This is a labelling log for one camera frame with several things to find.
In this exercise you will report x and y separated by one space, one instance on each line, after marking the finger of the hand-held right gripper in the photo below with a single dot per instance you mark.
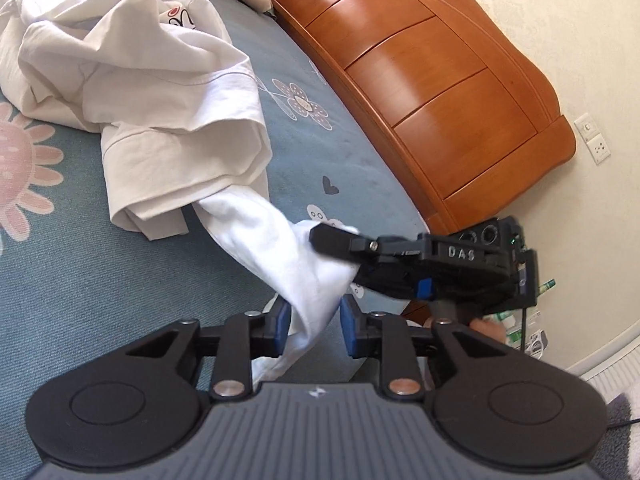
335 240
395 282

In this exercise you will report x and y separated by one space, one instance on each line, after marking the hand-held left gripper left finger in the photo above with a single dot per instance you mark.
281 327

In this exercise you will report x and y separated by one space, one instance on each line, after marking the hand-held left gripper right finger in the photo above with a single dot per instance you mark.
348 330

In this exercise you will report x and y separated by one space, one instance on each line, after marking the plain white garment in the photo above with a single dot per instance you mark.
280 255

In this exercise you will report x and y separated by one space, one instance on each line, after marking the person's right hand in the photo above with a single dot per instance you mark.
490 331

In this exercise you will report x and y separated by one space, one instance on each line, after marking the green glass bottle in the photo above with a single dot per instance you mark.
504 321

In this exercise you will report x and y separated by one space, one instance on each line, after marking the wooden headboard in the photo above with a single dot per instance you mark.
425 75

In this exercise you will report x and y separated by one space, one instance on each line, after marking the blue floral bed sheet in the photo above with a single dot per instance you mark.
75 285

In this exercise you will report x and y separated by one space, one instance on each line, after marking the grey floor rug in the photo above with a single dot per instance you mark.
622 410

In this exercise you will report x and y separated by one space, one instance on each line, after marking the white wall socket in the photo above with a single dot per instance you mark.
600 149

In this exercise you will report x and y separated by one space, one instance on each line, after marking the white wall switch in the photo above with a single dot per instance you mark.
588 125

